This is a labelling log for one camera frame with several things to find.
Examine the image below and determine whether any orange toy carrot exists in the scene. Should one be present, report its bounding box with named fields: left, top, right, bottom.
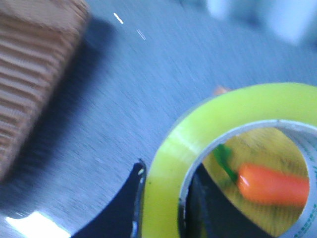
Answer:
left=212, top=144, right=310, bottom=207

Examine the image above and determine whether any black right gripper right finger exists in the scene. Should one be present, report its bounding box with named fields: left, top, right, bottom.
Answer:
left=184, top=165, right=271, bottom=238

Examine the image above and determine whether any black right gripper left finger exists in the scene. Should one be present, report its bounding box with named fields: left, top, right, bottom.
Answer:
left=72, top=159, right=147, bottom=238

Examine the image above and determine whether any yellow tape roll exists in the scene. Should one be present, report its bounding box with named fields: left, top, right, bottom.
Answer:
left=141, top=83, right=317, bottom=238

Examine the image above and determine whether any brown wicker basket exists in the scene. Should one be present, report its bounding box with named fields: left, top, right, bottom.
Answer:
left=0, top=0, right=90, bottom=179

